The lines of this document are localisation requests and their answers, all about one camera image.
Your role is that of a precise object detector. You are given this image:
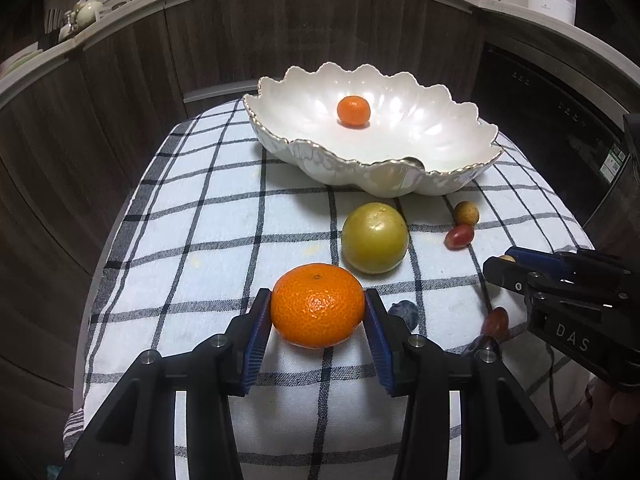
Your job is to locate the red grape tomato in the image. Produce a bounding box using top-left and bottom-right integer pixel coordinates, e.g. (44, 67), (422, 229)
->
(480, 307), (509, 342)
(444, 224), (474, 250)

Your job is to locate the dark blue plum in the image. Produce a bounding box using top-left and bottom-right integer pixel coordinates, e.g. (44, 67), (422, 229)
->
(388, 300), (419, 332)

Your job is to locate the large orange mandarin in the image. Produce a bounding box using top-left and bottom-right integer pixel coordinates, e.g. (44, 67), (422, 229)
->
(270, 263), (366, 349)

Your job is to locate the grey kitchen countertop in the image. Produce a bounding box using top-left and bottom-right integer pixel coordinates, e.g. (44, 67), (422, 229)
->
(1, 0), (639, 118)

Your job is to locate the person's right hand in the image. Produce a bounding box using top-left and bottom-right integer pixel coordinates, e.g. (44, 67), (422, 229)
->
(587, 379), (639, 453)

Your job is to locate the yellow-brown small round fruit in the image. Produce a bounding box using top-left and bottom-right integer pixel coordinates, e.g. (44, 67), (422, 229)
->
(454, 200), (480, 226)

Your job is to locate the green round apple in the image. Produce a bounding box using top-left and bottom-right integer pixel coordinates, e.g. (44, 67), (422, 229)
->
(341, 203), (409, 274)

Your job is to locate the white scalloped ceramic bowl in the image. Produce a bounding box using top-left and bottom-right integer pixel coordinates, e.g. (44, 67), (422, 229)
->
(243, 62), (503, 198)

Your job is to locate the white blue checked cloth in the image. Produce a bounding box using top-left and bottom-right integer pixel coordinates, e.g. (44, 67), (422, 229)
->
(63, 101), (591, 479)

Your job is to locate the small orange mandarin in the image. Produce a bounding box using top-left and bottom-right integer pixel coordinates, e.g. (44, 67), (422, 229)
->
(336, 96), (371, 128)

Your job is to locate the white cylindrical container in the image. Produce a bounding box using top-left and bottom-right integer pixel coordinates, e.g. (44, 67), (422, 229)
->
(527, 0), (575, 25)

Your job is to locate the white teapot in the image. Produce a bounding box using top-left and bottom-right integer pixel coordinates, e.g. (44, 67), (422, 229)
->
(58, 0), (103, 42)

